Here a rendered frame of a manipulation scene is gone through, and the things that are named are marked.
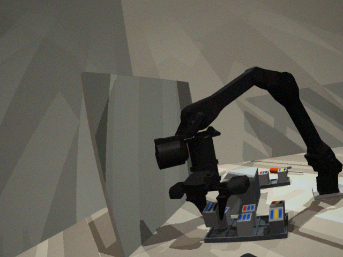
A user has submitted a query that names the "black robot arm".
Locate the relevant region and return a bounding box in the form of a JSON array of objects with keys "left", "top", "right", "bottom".
[{"left": 154, "top": 66, "right": 343, "bottom": 197}]

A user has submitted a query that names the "grey flat panel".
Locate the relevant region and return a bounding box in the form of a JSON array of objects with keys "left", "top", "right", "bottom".
[{"left": 81, "top": 72, "right": 193, "bottom": 257}]

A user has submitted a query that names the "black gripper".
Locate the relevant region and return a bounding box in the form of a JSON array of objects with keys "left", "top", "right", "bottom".
[{"left": 169, "top": 157, "right": 250, "bottom": 220}]

